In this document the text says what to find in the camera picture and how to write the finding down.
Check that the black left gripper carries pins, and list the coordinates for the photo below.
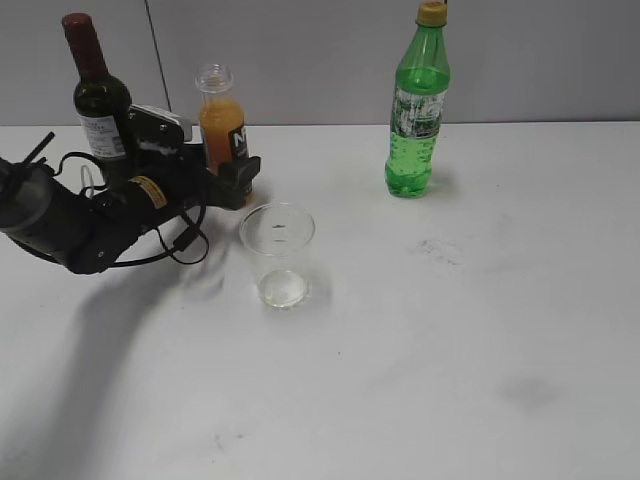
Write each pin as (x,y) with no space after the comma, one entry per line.
(164,187)

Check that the NFC orange juice bottle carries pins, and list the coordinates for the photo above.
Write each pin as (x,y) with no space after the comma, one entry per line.
(221,117)

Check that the transparent plastic cup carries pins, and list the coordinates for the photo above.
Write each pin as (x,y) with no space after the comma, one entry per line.
(277,239)

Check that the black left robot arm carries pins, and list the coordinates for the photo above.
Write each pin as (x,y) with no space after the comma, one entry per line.
(88,231)

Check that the dark red wine bottle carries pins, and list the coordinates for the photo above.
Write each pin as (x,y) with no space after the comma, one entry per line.
(102,102)

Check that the green soda bottle yellow cap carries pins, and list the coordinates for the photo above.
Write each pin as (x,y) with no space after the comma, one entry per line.
(422,80)

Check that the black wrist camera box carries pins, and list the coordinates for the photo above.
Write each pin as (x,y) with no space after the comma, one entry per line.
(158,130)

